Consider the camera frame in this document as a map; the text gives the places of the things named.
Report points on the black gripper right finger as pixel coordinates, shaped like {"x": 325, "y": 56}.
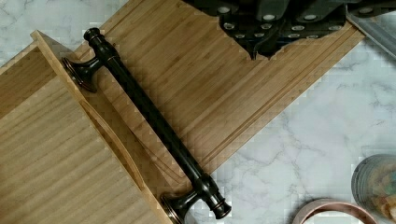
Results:
{"x": 316, "y": 18}

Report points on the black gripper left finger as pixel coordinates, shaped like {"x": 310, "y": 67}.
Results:
{"x": 256, "y": 25}

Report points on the bamboo cutting board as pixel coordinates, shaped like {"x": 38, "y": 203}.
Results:
{"x": 209, "y": 90}

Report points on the clear pasta storage jar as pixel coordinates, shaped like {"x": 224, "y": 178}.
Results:
{"x": 373, "y": 185}

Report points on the white bowl with copper rim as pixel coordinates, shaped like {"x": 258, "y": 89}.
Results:
{"x": 330, "y": 211}

